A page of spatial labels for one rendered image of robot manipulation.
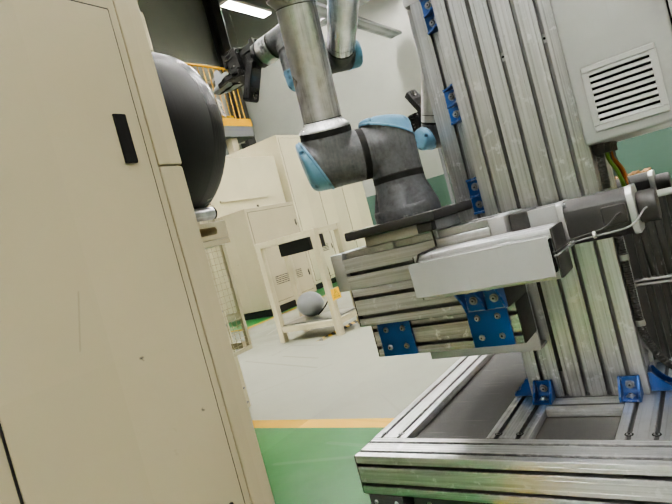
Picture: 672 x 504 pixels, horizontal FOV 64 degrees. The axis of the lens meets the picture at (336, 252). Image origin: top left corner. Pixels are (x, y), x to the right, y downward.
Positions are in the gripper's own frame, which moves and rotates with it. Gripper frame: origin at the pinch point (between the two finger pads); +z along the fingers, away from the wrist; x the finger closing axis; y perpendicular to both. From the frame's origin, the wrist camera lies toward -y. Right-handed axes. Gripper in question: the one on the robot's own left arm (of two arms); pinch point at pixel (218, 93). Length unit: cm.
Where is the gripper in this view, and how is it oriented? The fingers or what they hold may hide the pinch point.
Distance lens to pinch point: 176.4
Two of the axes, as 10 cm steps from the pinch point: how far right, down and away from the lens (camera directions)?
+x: -5.1, 1.7, -8.4
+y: -3.6, -9.3, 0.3
